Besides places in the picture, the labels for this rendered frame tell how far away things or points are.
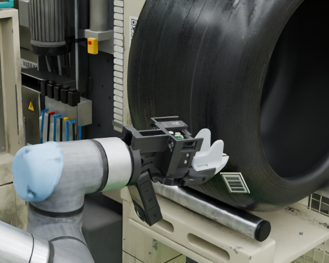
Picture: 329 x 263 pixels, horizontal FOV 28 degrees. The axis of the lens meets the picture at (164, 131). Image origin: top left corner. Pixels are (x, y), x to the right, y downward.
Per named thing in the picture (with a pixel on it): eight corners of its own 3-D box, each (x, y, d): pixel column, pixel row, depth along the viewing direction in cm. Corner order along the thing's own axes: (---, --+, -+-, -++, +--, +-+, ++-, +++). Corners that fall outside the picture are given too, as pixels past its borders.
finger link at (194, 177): (222, 172, 102) (177, 179, 97) (219, 181, 102) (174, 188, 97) (204, 157, 105) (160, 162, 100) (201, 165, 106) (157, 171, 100)
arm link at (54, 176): (6, 193, 90) (11, 135, 87) (77, 184, 96) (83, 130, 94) (31, 218, 84) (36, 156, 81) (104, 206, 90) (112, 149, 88)
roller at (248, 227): (142, 166, 152) (155, 170, 155) (136, 184, 152) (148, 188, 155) (263, 219, 129) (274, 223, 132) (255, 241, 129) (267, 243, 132)
